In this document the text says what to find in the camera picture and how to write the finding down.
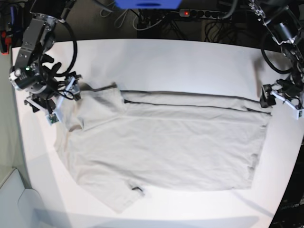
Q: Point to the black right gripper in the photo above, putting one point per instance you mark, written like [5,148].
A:
[47,101]

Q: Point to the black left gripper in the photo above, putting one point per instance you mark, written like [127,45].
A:
[287,89]

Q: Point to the beige t-shirt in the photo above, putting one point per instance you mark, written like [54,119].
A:
[115,143]

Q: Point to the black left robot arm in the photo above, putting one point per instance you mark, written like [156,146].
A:
[285,29]

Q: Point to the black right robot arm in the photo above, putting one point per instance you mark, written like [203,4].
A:
[29,72]

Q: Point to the red black clamp tool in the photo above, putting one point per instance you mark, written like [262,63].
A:
[5,41]

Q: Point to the black power strip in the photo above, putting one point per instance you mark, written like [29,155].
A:
[200,14]

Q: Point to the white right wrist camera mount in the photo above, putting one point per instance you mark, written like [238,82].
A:
[57,115]

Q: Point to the blue base camera housing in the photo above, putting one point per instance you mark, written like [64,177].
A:
[148,4]

